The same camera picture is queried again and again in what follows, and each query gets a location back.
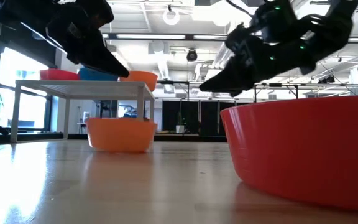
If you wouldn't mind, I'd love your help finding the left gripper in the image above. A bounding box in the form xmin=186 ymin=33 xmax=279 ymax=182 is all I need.
xmin=47 ymin=0 xmax=131 ymax=78

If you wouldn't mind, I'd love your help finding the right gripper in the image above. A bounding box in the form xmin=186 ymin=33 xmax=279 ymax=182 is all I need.
xmin=199 ymin=24 xmax=272 ymax=97

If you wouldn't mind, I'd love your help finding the blue plastic mini bowl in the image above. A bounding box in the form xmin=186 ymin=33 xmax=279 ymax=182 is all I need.
xmin=78 ymin=67 xmax=120 ymax=82

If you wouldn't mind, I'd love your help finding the red plastic mini bowl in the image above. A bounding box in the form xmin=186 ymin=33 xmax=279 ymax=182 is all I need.
xmin=220 ymin=95 xmax=358 ymax=213
xmin=39 ymin=68 xmax=81 ymax=81

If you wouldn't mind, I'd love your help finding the orange plastic mini bowl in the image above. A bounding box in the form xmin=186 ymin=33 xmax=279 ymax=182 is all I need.
xmin=119 ymin=70 xmax=159 ymax=92
xmin=85 ymin=117 xmax=158 ymax=154

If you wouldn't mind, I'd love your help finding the white perforated metal rack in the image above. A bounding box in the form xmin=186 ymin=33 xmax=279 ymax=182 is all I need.
xmin=10 ymin=79 xmax=156 ymax=144

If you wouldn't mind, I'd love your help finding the black cabinet row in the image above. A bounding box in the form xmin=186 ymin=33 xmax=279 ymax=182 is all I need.
xmin=162 ymin=100 xmax=251 ymax=135

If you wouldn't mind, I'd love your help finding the long ceiling light strip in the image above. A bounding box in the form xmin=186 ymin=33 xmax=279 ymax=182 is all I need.
xmin=116 ymin=33 xmax=186 ymax=40

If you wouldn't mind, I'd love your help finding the round ceiling lamp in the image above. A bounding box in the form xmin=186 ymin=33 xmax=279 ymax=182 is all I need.
xmin=162 ymin=4 xmax=181 ymax=26

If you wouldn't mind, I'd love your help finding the black background table frame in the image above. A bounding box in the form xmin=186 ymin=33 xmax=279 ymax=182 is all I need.
xmin=253 ymin=82 xmax=300 ymax=103

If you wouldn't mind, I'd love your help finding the black aluminium table frame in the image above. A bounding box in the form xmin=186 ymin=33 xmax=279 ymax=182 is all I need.
xmin=0 ymin=114 xmax=228 ymax=147

